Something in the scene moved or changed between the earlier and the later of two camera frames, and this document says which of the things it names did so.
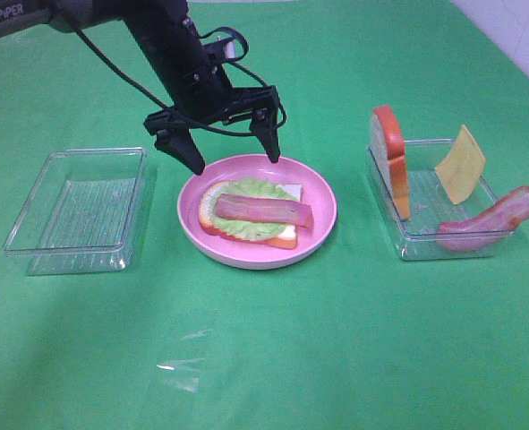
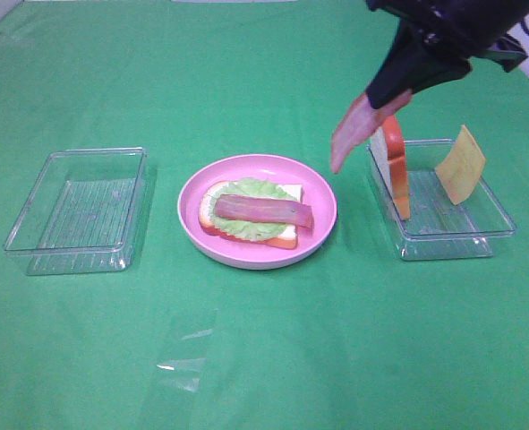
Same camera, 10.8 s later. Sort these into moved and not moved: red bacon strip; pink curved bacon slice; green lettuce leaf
Moved: pink curved bacon slice
Not moved: green lettuce leaf; red bacon strip
